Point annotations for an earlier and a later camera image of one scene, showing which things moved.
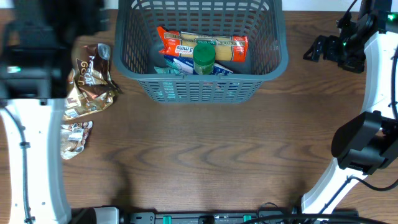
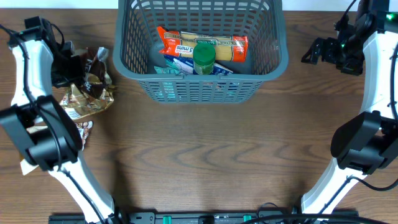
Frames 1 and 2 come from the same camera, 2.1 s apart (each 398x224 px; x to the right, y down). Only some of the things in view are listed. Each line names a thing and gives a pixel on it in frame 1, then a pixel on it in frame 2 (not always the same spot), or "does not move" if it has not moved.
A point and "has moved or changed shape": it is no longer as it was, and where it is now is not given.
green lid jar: [204, 55] does not move
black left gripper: [78, 13] to [79, 74]
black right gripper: [330, 48] does not move
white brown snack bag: [73, 137] has moved or changed shape
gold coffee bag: [90, 87] does not move
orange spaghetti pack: [234, 48] does not move
